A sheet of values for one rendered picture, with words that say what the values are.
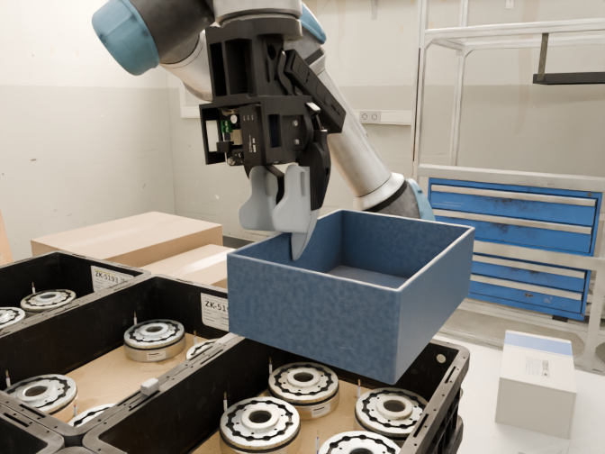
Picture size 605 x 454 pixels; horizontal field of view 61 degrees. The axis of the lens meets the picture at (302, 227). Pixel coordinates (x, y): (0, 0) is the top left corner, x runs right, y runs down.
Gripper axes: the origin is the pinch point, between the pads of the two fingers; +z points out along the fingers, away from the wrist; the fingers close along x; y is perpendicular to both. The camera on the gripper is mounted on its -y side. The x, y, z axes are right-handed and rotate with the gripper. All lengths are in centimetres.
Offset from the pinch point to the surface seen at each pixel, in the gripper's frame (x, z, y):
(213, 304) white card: -34.4, 18.5, -21.8
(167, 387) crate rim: -17.3, 17.5, 3.9
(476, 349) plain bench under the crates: -2, 42, -70
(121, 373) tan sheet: -40.2, 25.3, -5.5
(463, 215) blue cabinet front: -42, 37, -193
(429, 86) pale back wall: -87, -27, -278
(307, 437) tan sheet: -7.0, 28.6, -8.8
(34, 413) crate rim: -26.1, 17.0, 14.9
